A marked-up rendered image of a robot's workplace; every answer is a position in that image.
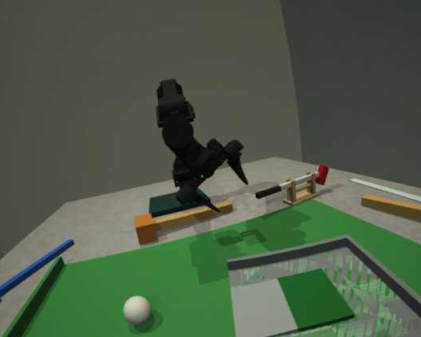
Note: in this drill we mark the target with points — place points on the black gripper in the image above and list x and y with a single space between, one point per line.
231 153

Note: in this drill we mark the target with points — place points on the white ball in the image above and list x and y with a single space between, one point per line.
137 310

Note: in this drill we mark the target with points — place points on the grey golf putter with red face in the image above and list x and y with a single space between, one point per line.
321 174

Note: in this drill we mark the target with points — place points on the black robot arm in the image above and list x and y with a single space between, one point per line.
177 132

